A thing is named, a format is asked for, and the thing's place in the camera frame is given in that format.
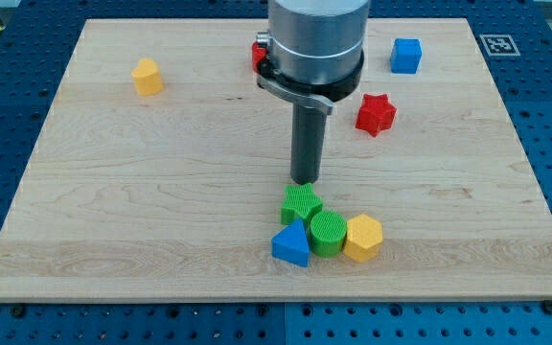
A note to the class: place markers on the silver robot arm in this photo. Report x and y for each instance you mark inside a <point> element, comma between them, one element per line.
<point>314,51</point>

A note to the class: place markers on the red block behind arm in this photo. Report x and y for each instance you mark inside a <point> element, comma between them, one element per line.
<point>258,53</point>

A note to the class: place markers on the green star block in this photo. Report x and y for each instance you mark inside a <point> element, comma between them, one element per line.
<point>301,202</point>

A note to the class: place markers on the yellow hexagon block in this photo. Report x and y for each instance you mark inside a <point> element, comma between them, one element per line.
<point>363,238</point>

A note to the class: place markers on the red star block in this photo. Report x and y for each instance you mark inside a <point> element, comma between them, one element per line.
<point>375,114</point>

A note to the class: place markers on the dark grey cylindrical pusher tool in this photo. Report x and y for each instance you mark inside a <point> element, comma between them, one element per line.
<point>308,130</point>

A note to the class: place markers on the blue triangle block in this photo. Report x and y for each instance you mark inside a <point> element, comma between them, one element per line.
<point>291,244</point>

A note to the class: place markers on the green cylinder block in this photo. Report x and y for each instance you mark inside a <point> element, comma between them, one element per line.
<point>328,230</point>

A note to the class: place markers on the wooden board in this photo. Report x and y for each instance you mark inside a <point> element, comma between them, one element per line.
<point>175,197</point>

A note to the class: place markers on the blue cube block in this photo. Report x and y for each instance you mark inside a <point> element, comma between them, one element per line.
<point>406,56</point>

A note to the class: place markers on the fiducial marker tag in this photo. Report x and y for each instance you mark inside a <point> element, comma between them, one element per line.
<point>499,45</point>

